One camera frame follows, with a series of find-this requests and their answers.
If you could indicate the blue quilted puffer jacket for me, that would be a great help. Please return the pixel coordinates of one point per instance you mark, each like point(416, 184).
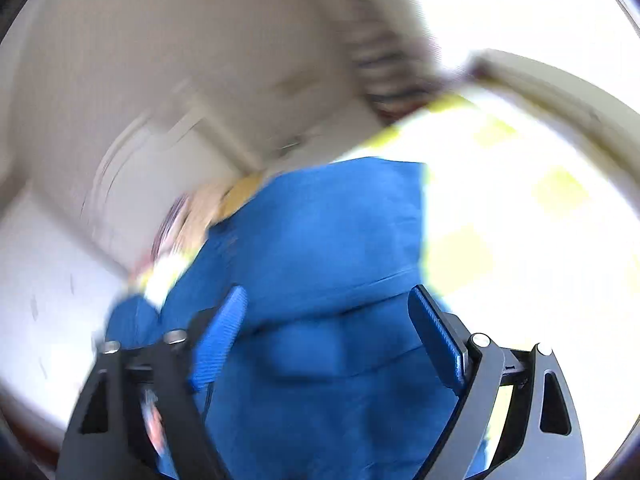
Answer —
point(328, 378)

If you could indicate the white wardrobe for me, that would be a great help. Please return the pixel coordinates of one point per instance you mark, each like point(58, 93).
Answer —
point(57, 288)

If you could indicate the yellow white checkered quilt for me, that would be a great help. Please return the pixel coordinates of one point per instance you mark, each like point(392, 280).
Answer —
point(514, 213)

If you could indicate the colourful patterned pillow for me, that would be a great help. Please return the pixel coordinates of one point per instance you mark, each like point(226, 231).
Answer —
point(168, 237)

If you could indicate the beige floral pillow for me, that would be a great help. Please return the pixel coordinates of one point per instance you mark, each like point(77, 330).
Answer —
point(203, 209)

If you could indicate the nautical print curtain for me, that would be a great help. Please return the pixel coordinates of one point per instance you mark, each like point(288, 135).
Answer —
point(396, 60)

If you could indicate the white wooden headboard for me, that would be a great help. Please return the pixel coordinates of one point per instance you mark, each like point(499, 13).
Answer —
point(165, 153)

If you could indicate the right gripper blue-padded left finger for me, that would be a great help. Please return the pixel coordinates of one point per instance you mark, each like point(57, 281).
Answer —
point(106, 437)

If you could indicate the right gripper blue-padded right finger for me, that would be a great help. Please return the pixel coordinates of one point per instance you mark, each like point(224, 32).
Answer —
point(540, 437)

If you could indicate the window with dark frame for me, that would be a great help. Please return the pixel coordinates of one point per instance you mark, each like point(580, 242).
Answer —
point(591, 39)

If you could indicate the yellow pillow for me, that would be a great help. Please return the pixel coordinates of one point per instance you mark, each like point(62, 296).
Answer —
point(239, 194)

